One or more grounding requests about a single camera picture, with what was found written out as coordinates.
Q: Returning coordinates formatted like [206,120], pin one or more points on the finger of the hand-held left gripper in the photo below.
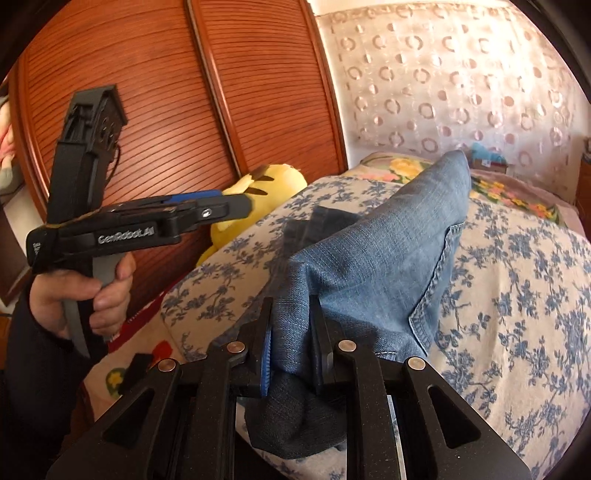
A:
[221,212]
[194,197]

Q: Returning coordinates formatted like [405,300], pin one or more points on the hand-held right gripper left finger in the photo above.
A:
[267,364]

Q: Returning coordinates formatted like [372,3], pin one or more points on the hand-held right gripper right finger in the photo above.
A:
[318,350]

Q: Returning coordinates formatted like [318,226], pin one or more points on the blue denim pants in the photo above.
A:
[369,263]

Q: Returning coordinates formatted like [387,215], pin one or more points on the person's left forearm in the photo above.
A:
[32,378]

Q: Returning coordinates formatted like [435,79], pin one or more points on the person's left hand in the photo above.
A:
[51,295]

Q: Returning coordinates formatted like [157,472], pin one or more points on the yellow plush toy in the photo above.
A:
[277,184]

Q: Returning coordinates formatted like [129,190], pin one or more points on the pastel cloth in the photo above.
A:
[5,138]

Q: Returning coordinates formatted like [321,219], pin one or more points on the flower print bed sheet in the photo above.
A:
[134,337]

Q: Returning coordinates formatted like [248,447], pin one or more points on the colourful flower pillow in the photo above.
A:
[401,168]

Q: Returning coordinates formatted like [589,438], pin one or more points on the blue floral bed quilt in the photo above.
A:
[508,300]

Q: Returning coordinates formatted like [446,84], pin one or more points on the blue gift bag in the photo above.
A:
[487,159]

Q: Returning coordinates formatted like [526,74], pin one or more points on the circle-print sheer curtain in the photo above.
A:
[438,69]

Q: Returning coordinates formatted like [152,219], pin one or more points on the wooden sideboard cabinet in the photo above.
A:
[586,180]

